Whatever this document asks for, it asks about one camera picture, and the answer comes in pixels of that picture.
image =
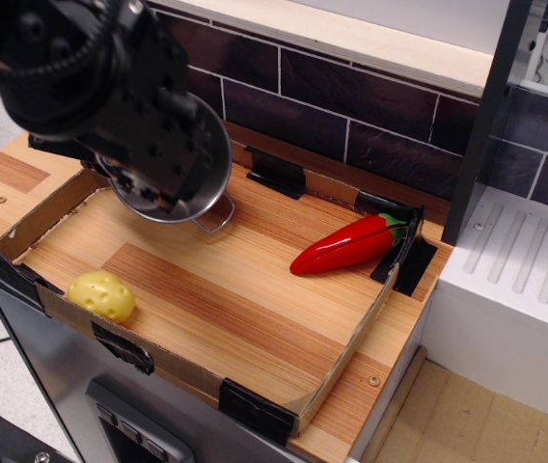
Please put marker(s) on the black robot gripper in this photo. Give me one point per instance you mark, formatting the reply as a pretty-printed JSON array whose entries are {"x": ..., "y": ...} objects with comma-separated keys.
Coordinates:
[{"x": 72, "y": 120}]

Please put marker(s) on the stainless steel metal pot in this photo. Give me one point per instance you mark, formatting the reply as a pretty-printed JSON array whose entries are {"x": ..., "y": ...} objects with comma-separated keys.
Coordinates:
[{"x": 206, "y": 178}]

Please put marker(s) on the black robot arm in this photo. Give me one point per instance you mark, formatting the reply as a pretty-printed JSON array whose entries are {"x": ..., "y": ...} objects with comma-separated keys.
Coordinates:
[{"x": 105, "y": 82}]

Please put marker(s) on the cardboard fence with black tape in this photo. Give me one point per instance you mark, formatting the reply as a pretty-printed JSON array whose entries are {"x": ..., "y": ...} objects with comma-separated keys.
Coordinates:
[{"x": 220, "y": 307}]

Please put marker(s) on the yellow toy potato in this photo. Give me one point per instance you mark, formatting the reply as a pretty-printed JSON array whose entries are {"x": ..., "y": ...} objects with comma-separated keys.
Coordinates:
[{"x": 103, "y": 293}]

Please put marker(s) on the red toy chili pepper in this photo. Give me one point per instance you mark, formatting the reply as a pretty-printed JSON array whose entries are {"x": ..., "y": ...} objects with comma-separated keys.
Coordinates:
[{"x": 369, "y": 238}]

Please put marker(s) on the toy oven front panel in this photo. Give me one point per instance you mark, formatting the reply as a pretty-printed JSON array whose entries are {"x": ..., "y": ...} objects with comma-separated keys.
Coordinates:
[{"x": 133, "y": 436}]

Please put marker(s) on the light wooden shelf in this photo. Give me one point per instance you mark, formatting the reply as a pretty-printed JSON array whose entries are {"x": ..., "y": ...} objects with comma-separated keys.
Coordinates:
[{"x": 428, "y": 61}]

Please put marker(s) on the white toy sink drainboard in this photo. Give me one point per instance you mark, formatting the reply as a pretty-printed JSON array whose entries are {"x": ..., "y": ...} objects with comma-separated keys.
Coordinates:
[{"x": 488, "y": 316}]

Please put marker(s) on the dark grey vertical post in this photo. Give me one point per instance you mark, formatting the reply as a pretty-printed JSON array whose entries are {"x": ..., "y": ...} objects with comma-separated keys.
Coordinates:
[{"x": 509, "y": 67}]

